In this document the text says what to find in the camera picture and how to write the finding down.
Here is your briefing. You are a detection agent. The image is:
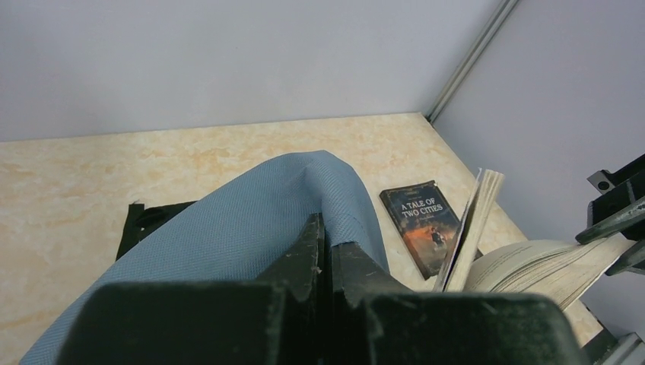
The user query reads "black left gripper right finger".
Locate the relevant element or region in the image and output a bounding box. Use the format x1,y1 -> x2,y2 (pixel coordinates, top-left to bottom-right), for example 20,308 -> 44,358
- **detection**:
329,243 -> 580,364

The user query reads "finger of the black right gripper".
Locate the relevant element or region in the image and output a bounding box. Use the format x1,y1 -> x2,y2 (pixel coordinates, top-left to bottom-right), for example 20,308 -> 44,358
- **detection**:
575,197 -> 644,245
605,240 -> 644,276

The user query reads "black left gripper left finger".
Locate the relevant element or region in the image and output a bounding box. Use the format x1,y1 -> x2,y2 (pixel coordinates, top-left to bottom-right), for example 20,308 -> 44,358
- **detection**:
56,214 -> 326,364

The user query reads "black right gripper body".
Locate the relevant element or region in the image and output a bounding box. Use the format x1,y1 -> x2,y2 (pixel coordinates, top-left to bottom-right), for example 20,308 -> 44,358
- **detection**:
587,155 -> 644,227

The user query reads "colourful comic book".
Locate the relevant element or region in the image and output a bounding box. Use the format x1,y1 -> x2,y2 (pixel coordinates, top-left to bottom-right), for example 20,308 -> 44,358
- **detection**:
434,170 -> 637,309

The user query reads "blue student backpack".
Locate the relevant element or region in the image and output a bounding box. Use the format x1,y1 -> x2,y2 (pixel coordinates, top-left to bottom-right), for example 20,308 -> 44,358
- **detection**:
21,151 -> 389,364

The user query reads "dark brown bottom book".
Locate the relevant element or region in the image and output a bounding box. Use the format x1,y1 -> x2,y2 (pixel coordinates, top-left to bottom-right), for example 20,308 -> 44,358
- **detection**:
379,180 -> 484,291

